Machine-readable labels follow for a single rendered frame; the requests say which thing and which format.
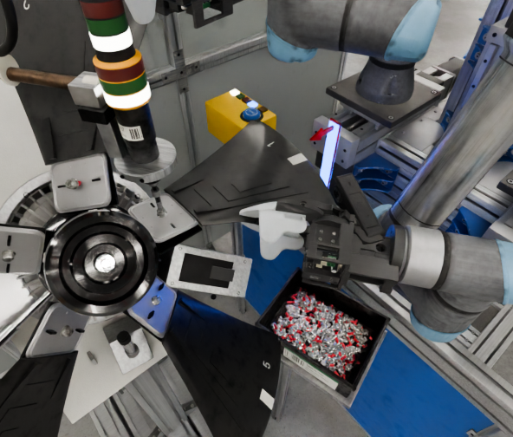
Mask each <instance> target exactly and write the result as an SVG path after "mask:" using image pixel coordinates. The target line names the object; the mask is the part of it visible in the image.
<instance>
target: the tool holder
mask: <svg viewBox="0 0 513 437"><path fill-rule="evenodd" d="M85 75H93V76H97V74H96V73H93V72H87V71H83V72H82V73H81V74H80V75H78V76H77V77H76V78H75V79H74V80H73V81H71V82H70V83H69V84H68V89H69V92H70V94H71V96H72V98H73V100H74V103H75V105H80V106H79V107H78V108H77V110H78V113H79V115H80V117H81V120H82V121H87V122H93V123H96V124H97V127H98V129H99V131H100V134H101V138H102V140H103V142H104V145H105V148H106V149H107V153H108V156H109V157H110V158H114V164H115V167H116V170H117V172H118V174H119V176H120V177H121V178H122V179H125V180H127V181H130V182H133V183H149V182H154V181H157V180H159V179H163V178H164V177H165V176H167V175H168V174H170V173H171V172H172V171H173V170H174V168H175V167H176V165H177V163H178V157H177V153H176V149H175V147H174V145H173V144H172V143H171V142H169V141H167V140H164V139H160V138H156V141H157V145H158V149H159V157H158V158H157V159H156V160H155V161H153V162H151V163H148V164H137V163H135V162H133V161H132V159H131V156H130V153H129V151H128V148H127V144H126V143H125V142H124V140H123V137H122V135H121V132H120V128H119V125H118V121H117V119H116V116H115V113H114V109H113V108H111V107H109V106H108V105H107V102H106V99H105V96H104V95H103V92H102V88H100V87H101V85H100V84H99V83H98V84H96V85H94V84H89V83H83V82H82V79H83V77H84V76H85Z"/></svg>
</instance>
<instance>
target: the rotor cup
mask: <svg viewBox="0 0 513 437"><path fill-rule="evenodd" d="M95 209H97V210H96V211H91V212H89V210H95ZM42 228H46V234H45V240H44V246H43V253H42V261H43V254H44V253H45V256H44V261H43V262H42V264H41V270H40V273H37V274H36V275H37V276H38V278H39V280H40V282H41V283H42V285H43V286H44V288H45V289H46V290H47V291H48V292H49V293H50V294H52V295H53V296H54V297H55V299H56V300H57V301H58V302H59V303H60V304H62V305H63V306H64V307H66V308H67V309H69V310H72V311H73V312H75V313H78V314H81V315H84V316H111V315H115V314H118V313H121V312H122V311H125V310H128V309H129V308H131V307H133V306H134V305H135V304H136V303H137V302H139V301H140V300H141V299H142V298H143V297H144V296H145V295H146V293H147V292H148V291H149V290H150V289H151V287H152V285H153V282H154V280H155V278H156V275H157V271H158V267H159V254H158V249H157V245H156V243H155V241H154V239H153V236H152V234H151V233H150V232H149V231H148V230H147V228H146V227H145V226H144V225H143V224H142V223H140V222H139V221H138V220H137V219H136V218H134V217H132V216H130V215H128V211H126V210H125V209H123V208H121V207H119V206H117V205H110V206H104V207H98V208H93V209H87V210H81V211H75V212H65V213H59V212H57V213H56V214H55V215H53V216H52V217H51V218H50V219H49V220H48V221H47V222H46V223H45V225H44V226H43V227H42ZM103 254H109V255H111V256H112V257H114V259H115V267H114V268H113V269H112V270H111V271H110V272H107V273H102V272H100V271H98V270H97V269H96V267H95V261H96V259H97V258H98V257H99V256H100V255H103Z"/></svg>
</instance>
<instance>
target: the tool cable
mask: <svg viewBox="0 0 513 437"><path fill-rule="evenodd" d="M0 2H1V5H2V8H3V13H4V18H5V22H6V37H5V40H4V42H3V43H2V44H1V45H0V79H1V80H2V81H3V82H4V83H5V84H7V85H9V86H17V85H18V84H19V83H20V82H13V81H10V80H9V79H8V77H7V75H6V71H7V68H9V67H13V68H19V66H18V64H17V62H16V60H15V59H14V58H13V57H12V56H11V55H9V53H10V52H11V51H12V50H13V49H14V48H15V46H16V43H17V40H18V22H17V17H16V11H15V7H14V4H13V1H12V0H0Z"/></svg>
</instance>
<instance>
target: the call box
mask: <svg viewBox="0 0 513 437"><path fill-rule="evenodd" d="M205 108H206V116H207V124H208V130H209V132H210V133H211V134H213V135H214V136H215V137H216V138H218V139H219V140H221V141H222V142H223V143H224V144H225V143H226V142H227V141H229V140H230V139H231V138H232V137H234V136H235V135H236V134H237V133H238V132H239V131H241V130H242V129H243V128H244V127H245V126H246V125H247V124H248V123H249V122H251V121H249V120H246V119H245V118H244V112H243V111H244V110H245V109H247V108H250V106H248V103H247V104H245V103H244V102H242V99H241V100H239V99H238V98H237V97H236V96H235V95H232V94H230V92H228V93H225V94H223V95H220V96H218V97H215V98H213V99H210V100H208V101H206V102H205ZM255 121H262V122H264V123H265V124H267V125H268V126H270V127H272V128H273V129H275V130H276V115H275V114H274V113H272V112H271V111H269V110H268V111H266V112H264V113H262V112H261V113H260V118H259V119H257V120H255Z"/></svg>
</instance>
